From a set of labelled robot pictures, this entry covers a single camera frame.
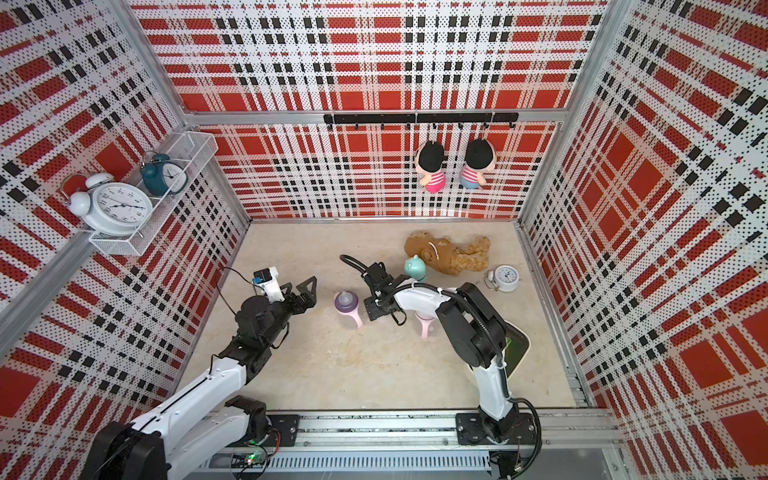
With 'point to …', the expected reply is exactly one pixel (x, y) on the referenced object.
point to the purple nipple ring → (346, 301)
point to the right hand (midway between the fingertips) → (384, 305)
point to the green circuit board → (249, 460)
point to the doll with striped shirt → (480, 157)
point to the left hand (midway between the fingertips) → (309, 280)
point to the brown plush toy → (444, 255)
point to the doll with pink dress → (429, 160)
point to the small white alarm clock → (504, 278)
